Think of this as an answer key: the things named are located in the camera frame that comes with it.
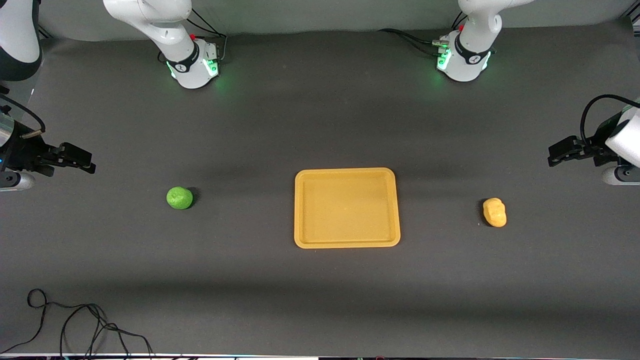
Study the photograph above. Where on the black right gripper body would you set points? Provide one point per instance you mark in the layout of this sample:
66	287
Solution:
21	151

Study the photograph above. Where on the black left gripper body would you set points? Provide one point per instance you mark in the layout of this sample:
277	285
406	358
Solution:
593	149

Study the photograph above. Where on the yellow potato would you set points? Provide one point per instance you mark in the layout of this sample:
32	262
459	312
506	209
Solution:
495	212

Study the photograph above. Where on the green apple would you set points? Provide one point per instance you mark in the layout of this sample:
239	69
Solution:
179	198

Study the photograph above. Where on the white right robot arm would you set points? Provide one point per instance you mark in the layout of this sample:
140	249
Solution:
170	25

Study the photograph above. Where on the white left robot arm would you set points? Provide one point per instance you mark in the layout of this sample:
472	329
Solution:
475	30

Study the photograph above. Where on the orange plastic tray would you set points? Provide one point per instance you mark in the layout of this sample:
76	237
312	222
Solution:
347	207

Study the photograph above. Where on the dark grey table mat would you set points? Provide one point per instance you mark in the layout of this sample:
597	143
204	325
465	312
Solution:
320	125

